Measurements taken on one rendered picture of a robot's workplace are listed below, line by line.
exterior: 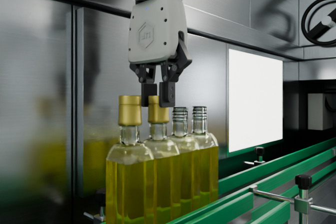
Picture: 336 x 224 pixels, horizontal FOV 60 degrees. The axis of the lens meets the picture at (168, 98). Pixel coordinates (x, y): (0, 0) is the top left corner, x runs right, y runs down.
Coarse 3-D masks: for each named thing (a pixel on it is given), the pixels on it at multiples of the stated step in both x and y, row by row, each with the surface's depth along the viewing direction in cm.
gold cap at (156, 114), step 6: (150, 96) 47; (156, 96) 46; (150, 102) 47; (156, 102) 46; (150, 108) 47; (156, 108) 46; (162, 108) 47; (150, 114) 47; (156, 114) 46; (162, 114) 47; (150, 120) 47; (156, 120) 46; (162, 120) 47; (168, 120) 48
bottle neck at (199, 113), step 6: (192, 108) 56; (198, 108) 55; (204, 108) 56; (192, 114) 56; (198, 114) 55; (204, 114) 56; (192, 120) 56; (198, 120) 55; (204, 120) 56; (192, 126) 56; (198, 126) 55; (204, 126) 56
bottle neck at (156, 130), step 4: (152, 124) 47; (156, 124) 47; (160, 124) 47; (164, 124) 47; (152, 128) 47; (156, 128) 47; (160, 128) 47; (164, 128) 47; (152, 132) 47; (156, 132) 47; (160, 132) 47; (164, 132) 47; (152, 136) 47; (156, 136) 47; (160, 136) 47; (164, 136) 47
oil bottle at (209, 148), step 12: (192, 132) 56; (204, 132) 55; (204, 144) 53; (216, 144) 56; (204, 156) 53; (216, 156) 56; (204, 168) 53; (216, 168) 56; (204, 180) 53; (216, 180) 56; (204, 192) 53; (216, 192) 56; (204, 204) 53
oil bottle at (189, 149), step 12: (180, 144) 49; (192, 144) 51; (180, 156) 49; (192, 156) 51; (180, 168) 49; (192, 168) 51; (180, 180) 49; (192, 180) 51; (180, 192) 49; (192, 192) 51; (180, 204) 49; (192, 204) 51; (180, 216) 49
